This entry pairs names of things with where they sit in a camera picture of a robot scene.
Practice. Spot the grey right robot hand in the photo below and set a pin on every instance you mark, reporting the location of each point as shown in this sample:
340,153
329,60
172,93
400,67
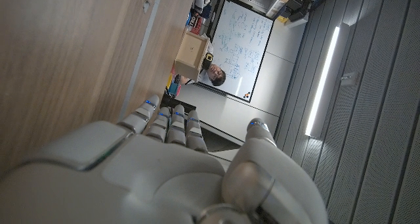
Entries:
147,178

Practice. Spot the blue tape roll stack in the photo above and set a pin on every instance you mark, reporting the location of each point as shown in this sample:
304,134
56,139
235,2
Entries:
173,88

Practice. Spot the seated person grey t-shirt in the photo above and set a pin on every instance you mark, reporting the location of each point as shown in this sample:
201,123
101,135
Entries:
217,74

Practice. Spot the small wooden drawer box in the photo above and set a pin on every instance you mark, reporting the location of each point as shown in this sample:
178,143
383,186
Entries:
192,53

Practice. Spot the red black labelled box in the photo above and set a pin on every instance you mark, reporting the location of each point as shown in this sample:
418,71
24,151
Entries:
195,24

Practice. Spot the grey round holder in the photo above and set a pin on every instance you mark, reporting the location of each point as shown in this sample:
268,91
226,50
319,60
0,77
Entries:
198,0

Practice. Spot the long ceiling light strip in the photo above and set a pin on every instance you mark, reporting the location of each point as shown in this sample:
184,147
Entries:
323,79

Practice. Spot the white wall whiteboard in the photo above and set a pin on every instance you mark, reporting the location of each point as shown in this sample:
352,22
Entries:
243,46

